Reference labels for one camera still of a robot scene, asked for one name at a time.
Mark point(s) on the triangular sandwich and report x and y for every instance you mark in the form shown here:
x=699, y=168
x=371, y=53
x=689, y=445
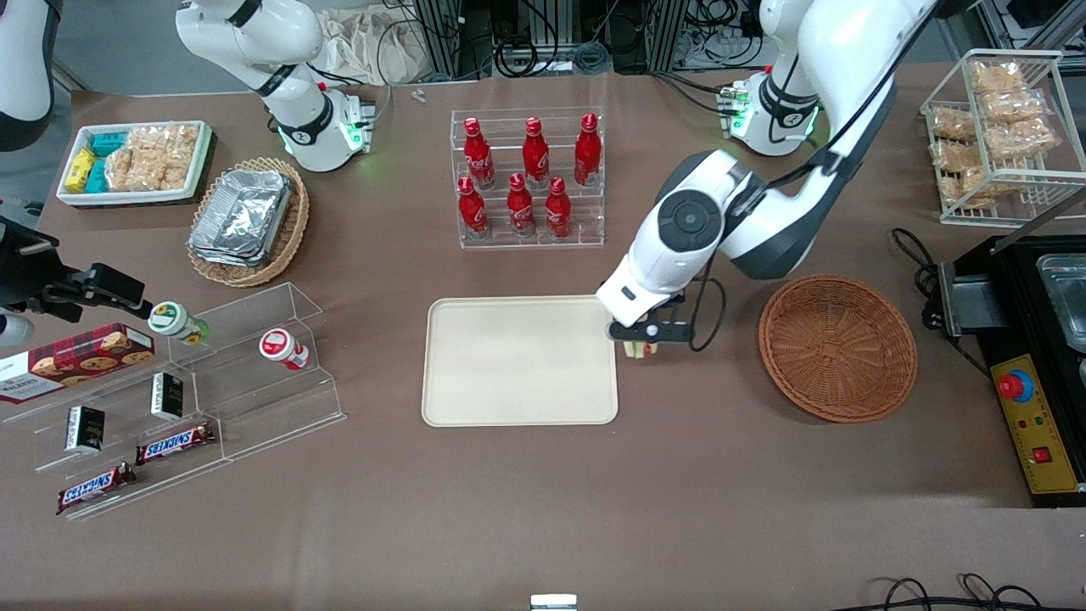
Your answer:
x=640, y=350

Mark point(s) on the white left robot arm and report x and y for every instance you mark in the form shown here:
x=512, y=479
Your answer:
x=848, y=51

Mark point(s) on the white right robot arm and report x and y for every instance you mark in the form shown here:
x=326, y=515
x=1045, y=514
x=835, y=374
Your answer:
x=254, y=34

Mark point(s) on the beige plastic tray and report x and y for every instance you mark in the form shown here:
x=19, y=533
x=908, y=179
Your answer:
x=517, y=361

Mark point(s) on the round brown wicker basket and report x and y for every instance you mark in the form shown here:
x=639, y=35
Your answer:
x=840, y=348

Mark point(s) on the oval light wicker basket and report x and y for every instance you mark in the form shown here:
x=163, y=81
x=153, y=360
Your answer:
x=293, y=229

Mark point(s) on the red tartan cookie box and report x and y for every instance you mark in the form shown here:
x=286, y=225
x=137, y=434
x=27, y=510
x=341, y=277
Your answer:
x=76, y=361

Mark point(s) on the clear acrylic bottle rack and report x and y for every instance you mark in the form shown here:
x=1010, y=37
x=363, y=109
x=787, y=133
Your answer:
x=585, y=229

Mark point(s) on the small black box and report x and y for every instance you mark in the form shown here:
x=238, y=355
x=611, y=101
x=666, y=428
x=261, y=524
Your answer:
x=167, y=396
x=85, y=428

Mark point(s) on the red cola bottle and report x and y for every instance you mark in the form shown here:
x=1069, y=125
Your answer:
x=521, y=210
x=473, y=212
x=535, y=157
x=587, y=157
x=557, y=212
x=478, y=161

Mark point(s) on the green lid drink bottle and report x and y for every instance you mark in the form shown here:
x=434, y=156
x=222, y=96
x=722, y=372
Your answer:
x=174, y=321

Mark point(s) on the yellow snack packet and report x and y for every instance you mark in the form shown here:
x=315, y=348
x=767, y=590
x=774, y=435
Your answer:
x=81, y=170

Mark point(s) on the brown table cover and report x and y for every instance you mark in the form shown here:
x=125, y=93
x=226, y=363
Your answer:
x=721, y=509

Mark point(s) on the teal snack packet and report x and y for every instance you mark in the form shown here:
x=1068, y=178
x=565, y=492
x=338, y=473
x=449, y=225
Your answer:
x=108, y=143
x=97, y=176

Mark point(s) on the white rectangular bin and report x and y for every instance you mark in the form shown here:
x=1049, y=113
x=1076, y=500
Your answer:
x=127, y=197

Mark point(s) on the Snickers chocolate bar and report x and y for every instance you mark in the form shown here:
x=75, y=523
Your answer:
x=174, y=443
x=95, y=488

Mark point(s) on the rice cracker pack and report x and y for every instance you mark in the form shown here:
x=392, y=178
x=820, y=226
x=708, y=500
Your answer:
x=969, y=187
x=997, y=78
x=1022, y=140
x=180, y=144
x=952, y=125
x=146, y=138
x=136, y=171
x=954, y=156
x=1011, y=106

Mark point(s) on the aluminium foil container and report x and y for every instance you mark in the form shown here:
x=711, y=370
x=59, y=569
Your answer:
x=225, y=260
x=242, y=212

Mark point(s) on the clear acrylic stepped shelf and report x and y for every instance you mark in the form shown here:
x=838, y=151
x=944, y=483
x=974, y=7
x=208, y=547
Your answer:
x=254, y=399

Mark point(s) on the red lid drink bottle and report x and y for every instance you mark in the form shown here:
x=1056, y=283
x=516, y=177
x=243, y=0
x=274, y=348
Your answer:
x=282, y=346

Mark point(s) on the red emergency stop button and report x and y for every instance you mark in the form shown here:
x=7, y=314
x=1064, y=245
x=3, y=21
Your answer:
x=1015, y=387

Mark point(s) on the white cloth bag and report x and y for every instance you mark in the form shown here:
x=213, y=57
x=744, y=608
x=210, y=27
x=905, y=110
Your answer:
x=365, y=47

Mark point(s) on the black yellow control box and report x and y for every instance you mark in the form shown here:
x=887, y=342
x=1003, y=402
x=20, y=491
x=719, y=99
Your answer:
x=1048, y=424

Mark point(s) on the steel pan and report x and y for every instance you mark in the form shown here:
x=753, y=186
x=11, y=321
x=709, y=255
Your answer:
x=1065, y=301

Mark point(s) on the aluminium profile post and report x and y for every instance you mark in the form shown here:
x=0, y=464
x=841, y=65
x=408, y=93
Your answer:
x=437, y=38

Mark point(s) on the red rocker switch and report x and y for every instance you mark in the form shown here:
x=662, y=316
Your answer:
x=1042, y=455

